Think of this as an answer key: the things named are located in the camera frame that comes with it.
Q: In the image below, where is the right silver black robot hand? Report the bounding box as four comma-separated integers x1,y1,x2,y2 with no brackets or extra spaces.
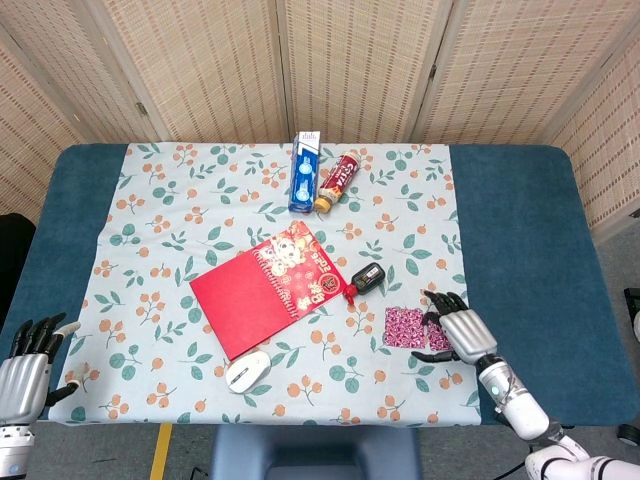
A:
410,288,500,366

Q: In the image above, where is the white computer mouse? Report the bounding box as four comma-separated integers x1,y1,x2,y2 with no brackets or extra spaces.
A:
224,349,273,394

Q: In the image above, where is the red Costa coffee bottle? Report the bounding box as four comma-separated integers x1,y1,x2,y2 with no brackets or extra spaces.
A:
313,153,362,214

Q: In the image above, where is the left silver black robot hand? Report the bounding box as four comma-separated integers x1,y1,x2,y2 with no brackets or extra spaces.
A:
0,312,82,422

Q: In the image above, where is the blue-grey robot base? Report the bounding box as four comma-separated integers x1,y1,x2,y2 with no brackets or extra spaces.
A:
212,424,421,480

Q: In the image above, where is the black ink bottle red cap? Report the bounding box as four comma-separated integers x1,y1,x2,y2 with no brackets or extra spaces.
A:
342,262,387,305

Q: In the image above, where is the blue toothpaste box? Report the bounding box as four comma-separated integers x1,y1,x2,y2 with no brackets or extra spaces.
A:
288,130,322,212

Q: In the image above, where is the red spiral desk calendar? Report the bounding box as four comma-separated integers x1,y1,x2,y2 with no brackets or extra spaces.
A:
189,220,350,361

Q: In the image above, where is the woven bamboo folding screen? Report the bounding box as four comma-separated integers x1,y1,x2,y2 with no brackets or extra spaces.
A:
0,0,640,236

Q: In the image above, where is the floral print tablecloth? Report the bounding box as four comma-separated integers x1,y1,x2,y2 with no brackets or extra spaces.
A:
48,142,482,427

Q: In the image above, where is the magenta patterned packet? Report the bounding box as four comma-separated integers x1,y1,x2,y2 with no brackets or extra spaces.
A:
424,310,454,352
383,306,428,350

